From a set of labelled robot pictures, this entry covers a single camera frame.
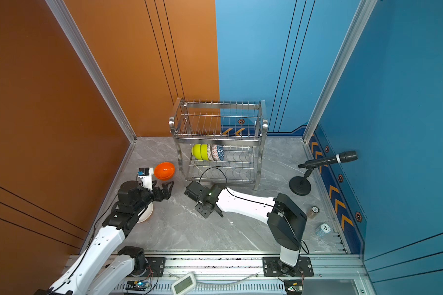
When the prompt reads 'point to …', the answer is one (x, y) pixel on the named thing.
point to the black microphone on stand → (301, 185)
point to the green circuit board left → (134, 285)
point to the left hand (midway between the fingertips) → (165, 179)
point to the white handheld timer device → (184, 284)
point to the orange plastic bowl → (164, 171)
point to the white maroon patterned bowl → (212, 152)
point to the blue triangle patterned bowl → (221, 151)
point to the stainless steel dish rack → (219, 140)
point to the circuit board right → (293, 287)
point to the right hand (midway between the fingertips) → (207, 204)
